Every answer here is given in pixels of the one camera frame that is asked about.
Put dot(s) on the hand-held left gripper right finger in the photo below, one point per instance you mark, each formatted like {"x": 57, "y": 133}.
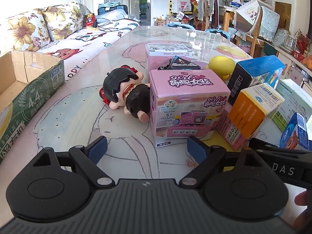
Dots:
{"x": 197, "y": 150}

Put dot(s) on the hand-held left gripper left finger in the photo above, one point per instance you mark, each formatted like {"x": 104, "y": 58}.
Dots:
{"x": 97, "y": 150}

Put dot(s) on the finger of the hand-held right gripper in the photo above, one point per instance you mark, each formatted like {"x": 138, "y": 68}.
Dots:
{"x": 265, "y": 145}

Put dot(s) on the black-haired doll with red bow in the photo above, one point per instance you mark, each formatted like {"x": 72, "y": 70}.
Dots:
{"x": 115, "y": 80}

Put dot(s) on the pink toy box dragon print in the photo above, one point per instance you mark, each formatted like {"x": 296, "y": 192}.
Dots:
{"x": 156, "y": 58}

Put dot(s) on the person's right hand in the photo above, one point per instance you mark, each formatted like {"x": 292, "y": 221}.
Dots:
{"x": 301, "y": 199}

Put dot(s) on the small blue box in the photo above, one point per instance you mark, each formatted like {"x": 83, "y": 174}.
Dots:
{"x": 293, "y": 131}

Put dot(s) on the flat pink box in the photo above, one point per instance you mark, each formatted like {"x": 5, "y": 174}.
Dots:
{"x": 230, "y": 134}

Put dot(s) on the orange and white box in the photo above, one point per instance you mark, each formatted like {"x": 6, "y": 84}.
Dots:
{"x": 251, "y": 109}

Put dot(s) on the white and green box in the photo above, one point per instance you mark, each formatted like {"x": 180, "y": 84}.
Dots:
{"x": 296, "y": 100}

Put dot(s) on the pink toy box television print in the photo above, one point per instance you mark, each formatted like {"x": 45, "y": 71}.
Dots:
{"x": 185, "y": 95}

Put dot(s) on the brown-haired doll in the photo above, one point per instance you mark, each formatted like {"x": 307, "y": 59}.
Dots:
{"x": 137, "y": 98}

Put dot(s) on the blue and black box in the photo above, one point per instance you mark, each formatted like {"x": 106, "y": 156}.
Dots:
{"x": 256, "y": 70}

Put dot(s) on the white cabinet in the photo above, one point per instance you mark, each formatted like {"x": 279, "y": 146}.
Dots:
{"x": 292, "y": 63}

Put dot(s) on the yellow duck toy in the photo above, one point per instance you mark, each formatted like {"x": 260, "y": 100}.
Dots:
{"x": 219, "y": 65}

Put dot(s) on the small black packet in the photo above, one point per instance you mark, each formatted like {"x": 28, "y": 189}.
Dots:
{"x": 181, "y": 63}

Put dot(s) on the bag of oranges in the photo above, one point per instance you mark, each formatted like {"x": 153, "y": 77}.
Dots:
{"x": 308, "y": 61}

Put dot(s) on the cartoon print sofa cover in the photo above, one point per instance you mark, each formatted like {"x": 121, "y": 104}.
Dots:
{"x": 90, "y": 43}

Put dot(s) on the glass kettle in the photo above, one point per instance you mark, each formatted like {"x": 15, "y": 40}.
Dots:
{"x": 289, "y": 41}

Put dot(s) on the red berry plant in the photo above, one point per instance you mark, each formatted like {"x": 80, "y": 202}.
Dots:
{"x": 302, "y": 39}

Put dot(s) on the blue plastic stool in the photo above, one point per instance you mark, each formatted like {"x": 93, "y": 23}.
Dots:
{"x": 178, "y": 26}
{"x": 217, "y": 33}

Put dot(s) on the yellow flat item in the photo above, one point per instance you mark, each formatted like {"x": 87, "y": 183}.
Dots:
{"x": 93, "y": 27}

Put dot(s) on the wooden chair with lace cover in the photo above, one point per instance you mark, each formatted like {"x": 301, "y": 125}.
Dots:
{"x": 267, "y": 22}

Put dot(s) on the red snack packet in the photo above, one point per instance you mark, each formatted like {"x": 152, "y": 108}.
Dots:
{"x": 90, "y": 19}

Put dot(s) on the tilted white cardboard box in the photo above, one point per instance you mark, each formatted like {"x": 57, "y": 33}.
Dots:
{"x": 247, "y": 15}

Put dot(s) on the floral cushion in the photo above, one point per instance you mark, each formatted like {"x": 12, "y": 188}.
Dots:
{"x": 22, "y": 31}
{"x": 62, "y": 20}

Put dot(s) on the wooden dining table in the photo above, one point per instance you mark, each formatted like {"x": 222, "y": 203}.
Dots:
{"x": 228, "y": 17}

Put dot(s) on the clothes draped on chairs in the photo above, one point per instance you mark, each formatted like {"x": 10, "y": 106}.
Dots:
{"x": 207, "y": 9}

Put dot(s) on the blue folded bedding on case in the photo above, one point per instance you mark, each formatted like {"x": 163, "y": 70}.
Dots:
{"x": 112, "y": 7}

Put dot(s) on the white plastic bag red print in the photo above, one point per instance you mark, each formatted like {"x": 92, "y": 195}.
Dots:
{"x": 185, "y": 4}

